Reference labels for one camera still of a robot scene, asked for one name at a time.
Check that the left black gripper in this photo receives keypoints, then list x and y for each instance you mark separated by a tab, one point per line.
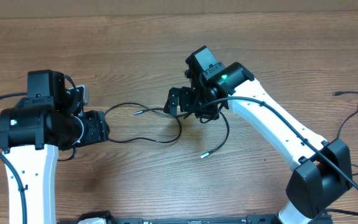
98	129

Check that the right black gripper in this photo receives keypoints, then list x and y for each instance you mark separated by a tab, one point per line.
186	96

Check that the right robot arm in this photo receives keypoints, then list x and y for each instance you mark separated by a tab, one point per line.
320	169

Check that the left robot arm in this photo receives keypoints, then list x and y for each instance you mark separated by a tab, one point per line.
49	119

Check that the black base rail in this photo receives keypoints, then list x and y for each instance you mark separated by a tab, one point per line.
250	219

